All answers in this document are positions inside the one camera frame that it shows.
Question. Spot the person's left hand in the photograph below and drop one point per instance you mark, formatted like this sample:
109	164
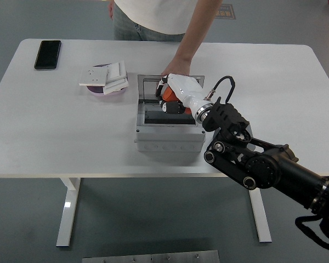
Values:
178	67

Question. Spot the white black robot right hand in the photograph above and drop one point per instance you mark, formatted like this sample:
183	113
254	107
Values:
187	87

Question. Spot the person's right hand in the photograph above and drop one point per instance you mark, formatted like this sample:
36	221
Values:
110	9

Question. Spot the orange cylindrical battery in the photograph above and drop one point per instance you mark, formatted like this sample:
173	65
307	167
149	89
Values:
168	94

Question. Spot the transparent hinged box lid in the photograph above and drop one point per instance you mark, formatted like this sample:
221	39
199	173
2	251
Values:
148	87

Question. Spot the grey box cover frame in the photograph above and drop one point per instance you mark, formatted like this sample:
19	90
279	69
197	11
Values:
167	128

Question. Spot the grey plastic junction box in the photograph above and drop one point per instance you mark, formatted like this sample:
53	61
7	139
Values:
170	143

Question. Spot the person's left forearm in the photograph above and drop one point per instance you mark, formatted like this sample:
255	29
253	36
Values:
197	30

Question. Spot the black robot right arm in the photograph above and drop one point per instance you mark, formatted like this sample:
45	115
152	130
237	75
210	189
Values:
263	164

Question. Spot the person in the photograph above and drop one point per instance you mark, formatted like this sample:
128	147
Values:
159	16

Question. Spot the brown floor sign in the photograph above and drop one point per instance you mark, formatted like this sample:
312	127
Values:
226	12

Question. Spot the black smartphone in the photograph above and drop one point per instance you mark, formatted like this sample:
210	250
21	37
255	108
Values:
47	54

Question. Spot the purple shallow bowl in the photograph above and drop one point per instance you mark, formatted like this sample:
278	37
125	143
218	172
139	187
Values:
98	93

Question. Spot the white table leg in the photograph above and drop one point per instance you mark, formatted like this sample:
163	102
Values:
67	213
260	216

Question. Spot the grey metal plate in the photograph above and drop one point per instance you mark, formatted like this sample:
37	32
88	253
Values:
150	257

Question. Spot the white wall switch panel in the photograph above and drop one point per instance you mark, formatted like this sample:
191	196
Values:
116	69
115	87

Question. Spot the white wall socket panel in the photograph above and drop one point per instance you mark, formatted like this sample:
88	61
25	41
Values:
93	76

